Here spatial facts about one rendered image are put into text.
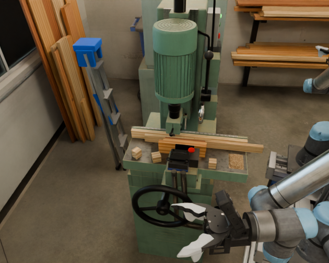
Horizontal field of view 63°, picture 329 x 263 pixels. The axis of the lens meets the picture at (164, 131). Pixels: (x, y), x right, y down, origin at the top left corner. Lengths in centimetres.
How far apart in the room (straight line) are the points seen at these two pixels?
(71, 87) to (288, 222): 223
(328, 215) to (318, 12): 244
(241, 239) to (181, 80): 65
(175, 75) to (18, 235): 177
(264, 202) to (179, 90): 55
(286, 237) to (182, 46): 71
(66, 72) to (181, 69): 162
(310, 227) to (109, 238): 161
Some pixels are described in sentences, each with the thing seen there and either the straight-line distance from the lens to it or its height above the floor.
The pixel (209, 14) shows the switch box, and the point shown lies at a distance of 137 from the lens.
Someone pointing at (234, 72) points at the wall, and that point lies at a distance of 383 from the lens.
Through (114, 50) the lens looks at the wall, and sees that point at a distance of 386.
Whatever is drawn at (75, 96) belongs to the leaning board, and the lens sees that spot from 267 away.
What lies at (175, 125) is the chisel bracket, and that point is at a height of 106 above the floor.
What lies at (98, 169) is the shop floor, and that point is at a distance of 261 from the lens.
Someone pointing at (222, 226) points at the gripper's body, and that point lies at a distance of 70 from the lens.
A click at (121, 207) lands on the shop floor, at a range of 229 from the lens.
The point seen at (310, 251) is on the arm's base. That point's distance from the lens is 119.
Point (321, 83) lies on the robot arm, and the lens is 153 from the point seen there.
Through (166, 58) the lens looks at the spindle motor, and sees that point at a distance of 108.
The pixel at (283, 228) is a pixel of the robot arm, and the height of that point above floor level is 124.
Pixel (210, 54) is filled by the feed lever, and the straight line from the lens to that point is 103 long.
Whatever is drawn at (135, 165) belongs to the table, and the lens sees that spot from 135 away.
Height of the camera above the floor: 183
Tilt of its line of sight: 39 degrees down
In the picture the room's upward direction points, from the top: 1 degrees counter-clockwise
